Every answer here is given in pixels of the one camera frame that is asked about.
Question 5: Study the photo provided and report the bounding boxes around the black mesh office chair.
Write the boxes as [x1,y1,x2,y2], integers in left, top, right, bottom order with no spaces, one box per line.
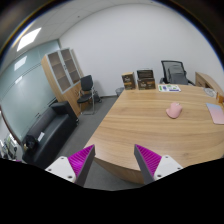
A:
[160,60,187,84]

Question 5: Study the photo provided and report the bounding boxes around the black leather sofa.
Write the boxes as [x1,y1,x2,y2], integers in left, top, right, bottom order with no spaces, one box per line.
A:
[22,101,79,169]

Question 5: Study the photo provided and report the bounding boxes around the wooden glass-door cabinet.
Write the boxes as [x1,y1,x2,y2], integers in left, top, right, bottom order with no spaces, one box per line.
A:
[41,48,81,116]

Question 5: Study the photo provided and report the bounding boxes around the pink gradient mouse pad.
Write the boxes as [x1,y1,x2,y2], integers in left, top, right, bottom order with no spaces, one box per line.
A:
[206,103,224,125]

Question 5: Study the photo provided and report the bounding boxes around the wooden side desk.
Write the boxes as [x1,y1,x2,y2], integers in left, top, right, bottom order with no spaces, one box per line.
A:
[195,72,224,96]

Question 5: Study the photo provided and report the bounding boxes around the grey backpack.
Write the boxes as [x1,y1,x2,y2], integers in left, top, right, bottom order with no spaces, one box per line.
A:
[168,65,188,85]

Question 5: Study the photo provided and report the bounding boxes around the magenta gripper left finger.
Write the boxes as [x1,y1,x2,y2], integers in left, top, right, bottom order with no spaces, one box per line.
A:
[46,145,95,186]

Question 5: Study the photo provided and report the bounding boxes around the green white paper sheet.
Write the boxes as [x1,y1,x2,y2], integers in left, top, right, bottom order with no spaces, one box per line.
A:
[158,84,181,92]

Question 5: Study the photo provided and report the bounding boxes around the grey waste bin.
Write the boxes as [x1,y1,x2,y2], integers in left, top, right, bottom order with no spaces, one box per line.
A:
[115,87,124,97]

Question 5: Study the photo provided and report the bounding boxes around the black visitor chair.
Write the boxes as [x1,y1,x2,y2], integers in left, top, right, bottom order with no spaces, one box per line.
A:
[77,75,96,113]

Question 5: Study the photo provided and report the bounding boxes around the pink computer mouse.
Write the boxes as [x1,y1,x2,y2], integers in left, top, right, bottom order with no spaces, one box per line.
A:
[166,102,182,119]

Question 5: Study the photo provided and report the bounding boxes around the rectangular ceiling light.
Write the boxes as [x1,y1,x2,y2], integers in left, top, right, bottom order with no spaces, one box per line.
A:
[17,27,42,51]

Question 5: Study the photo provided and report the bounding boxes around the large brown cardboard box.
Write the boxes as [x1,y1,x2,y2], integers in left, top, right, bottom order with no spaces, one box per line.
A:
[137,69,155,90]

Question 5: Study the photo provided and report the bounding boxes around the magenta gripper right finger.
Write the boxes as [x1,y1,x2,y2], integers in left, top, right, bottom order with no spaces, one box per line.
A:
[134,144,182,184]

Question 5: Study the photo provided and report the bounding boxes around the small brown cardboard box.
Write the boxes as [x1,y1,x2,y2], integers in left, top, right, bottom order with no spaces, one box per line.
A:
[121,72,136,90]

